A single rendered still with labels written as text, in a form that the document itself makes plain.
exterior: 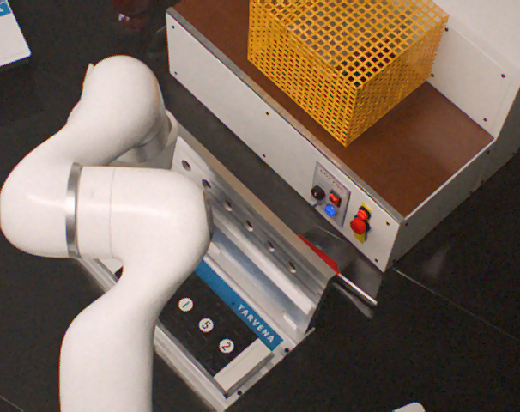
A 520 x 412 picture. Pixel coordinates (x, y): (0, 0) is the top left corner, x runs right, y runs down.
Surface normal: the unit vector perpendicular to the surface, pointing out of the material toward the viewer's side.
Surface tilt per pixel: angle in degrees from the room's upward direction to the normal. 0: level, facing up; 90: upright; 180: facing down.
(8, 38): 0
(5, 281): 0
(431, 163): 0
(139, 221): 34
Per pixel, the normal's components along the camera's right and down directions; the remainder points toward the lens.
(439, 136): 0.04, -0.46
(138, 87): 0.70, -0.39
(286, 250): -0.70, 0.50
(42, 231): -0.03, 0.43
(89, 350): -0.29, -0.06
